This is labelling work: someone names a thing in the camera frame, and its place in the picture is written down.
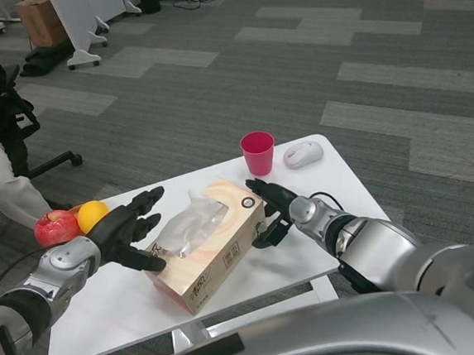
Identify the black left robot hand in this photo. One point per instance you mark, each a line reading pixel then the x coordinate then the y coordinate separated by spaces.
pixel 115 234

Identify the black bag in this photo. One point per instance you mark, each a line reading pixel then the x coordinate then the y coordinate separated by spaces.
pixel 42 61

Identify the white table frame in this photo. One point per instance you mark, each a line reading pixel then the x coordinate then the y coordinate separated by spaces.
pixel 185 342

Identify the brown cardboard box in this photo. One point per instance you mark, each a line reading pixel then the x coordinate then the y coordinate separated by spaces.
pixel 43 24

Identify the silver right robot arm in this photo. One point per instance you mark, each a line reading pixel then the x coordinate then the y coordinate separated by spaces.
pixel 376 248

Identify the black office chair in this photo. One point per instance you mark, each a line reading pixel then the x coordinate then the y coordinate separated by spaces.
pixel 20 142

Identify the white computer mouse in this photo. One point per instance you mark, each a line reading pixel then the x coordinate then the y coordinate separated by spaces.
pixel 305 155

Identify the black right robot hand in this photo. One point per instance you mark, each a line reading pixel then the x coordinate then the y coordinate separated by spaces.
pixel 278 196

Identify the pink plastic cup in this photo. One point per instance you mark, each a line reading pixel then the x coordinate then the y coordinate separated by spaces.
pixel 258 155

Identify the orange and beige tissue box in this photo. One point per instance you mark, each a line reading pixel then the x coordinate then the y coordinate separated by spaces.
pixel 224 266

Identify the orange fruit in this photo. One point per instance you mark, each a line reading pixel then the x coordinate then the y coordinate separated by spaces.
pixel 91 215

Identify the silver robot chest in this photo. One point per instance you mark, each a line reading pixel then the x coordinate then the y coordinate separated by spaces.
pixel 338 337

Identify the orange plate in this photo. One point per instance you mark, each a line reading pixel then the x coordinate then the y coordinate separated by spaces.
pixel 81 232

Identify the red apple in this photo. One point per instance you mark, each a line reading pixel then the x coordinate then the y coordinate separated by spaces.
pixel 55 231

